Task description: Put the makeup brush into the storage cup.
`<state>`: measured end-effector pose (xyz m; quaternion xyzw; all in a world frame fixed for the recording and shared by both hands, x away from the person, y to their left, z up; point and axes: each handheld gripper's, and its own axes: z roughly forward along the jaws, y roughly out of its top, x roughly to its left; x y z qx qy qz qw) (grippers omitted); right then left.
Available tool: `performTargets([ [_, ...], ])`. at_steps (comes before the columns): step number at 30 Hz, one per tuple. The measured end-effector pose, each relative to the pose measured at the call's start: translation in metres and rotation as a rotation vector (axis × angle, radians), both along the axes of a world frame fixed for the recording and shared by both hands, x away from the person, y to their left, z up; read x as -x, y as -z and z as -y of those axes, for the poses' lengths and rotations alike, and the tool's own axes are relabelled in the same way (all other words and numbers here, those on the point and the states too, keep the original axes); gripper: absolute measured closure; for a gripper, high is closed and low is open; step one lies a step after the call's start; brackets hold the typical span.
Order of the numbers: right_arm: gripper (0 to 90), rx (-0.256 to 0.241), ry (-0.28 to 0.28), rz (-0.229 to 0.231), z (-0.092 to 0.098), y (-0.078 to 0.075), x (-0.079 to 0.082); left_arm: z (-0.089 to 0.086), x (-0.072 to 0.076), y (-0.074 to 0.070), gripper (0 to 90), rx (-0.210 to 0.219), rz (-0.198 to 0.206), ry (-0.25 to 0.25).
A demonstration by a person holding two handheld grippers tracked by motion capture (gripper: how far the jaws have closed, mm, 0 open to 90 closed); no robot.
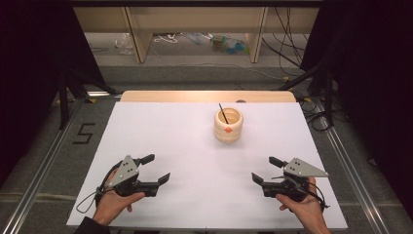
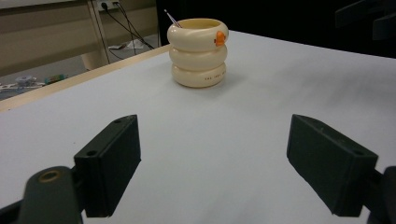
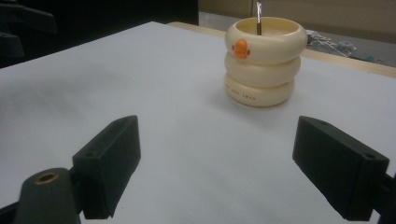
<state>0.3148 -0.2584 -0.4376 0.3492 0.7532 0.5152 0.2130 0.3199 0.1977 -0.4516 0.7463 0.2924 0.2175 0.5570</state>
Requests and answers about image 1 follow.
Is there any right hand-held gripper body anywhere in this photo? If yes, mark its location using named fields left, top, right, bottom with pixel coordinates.
left=261, top=157, right=329, bottom=203

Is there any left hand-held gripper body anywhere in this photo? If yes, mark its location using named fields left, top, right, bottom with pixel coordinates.
left=104, top=154, right=161, bottom=198

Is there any cream ribbed holder cup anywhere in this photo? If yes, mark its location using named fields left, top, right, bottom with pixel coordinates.
left=213, top=106, right=244, bottom=144

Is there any thin black pen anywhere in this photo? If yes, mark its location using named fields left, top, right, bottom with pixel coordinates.
left=218, top=102, right=230, bottom=126

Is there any person's left hand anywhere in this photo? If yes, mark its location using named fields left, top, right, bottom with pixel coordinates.
left=93, top=189, right=146, bottom=227

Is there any person's right hand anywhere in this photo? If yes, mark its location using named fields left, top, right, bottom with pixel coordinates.
left=276, top=176, right=327, bottom=228

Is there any white board sheet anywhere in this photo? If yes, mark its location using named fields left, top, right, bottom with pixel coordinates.
left=65, top=101, right=349, bottom=231

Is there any black metal stand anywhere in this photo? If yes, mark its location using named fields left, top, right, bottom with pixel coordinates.
left=57, top=67, right=118, bottom=131
left=276, top=61, right=335, bottom=128

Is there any wooden table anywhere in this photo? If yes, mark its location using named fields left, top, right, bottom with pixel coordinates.
left=120, top=90, right=297, bottom=103

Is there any black curtain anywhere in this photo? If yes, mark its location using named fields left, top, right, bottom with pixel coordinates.
left=0, top=0, right=106, bottom=189
left=300, top=0, right=413, bottom=213

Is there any beige wooden shelf unit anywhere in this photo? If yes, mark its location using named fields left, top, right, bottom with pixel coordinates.
left=72, top=5, right=322, bottom=64

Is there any clear plastic bag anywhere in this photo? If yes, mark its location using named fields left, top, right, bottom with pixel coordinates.
left=114, top=32, right=134, bottom=56

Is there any green and blue plastic bag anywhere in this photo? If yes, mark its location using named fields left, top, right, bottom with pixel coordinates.
left=210, top=33, right=249, bottom=56

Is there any left hand-held gripper cable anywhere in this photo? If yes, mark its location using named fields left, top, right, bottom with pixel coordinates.
left=76, top=160, right=123, bottom=215

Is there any hand-held gripper cable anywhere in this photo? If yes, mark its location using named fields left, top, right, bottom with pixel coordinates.
left=306, top=181, right=330, bottom=213
left=76, top=160, right=123, bottom=215

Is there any right hand-held gripper cable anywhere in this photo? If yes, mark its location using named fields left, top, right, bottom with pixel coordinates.
left=306, top=181, right=330, bottom=213

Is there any long metal floor rail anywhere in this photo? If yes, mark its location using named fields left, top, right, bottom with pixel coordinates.
left=313, top=97, right=393, bottom=234
left=0, top=97, right=87, bottom=234

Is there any short metal floor rail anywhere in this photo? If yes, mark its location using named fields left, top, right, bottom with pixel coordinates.
left=87, top=91, right=123, bottom=98

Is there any bundle of black cables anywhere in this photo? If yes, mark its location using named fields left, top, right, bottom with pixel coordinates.
left=261, top=6, right=337, bottom=133

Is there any white coiled cord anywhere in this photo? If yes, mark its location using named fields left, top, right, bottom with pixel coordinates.
left=153, top=32, right=183, bottom=44

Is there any black frame bar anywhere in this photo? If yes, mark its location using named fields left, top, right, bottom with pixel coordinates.
left=69, top=0, right=324, bottom=8

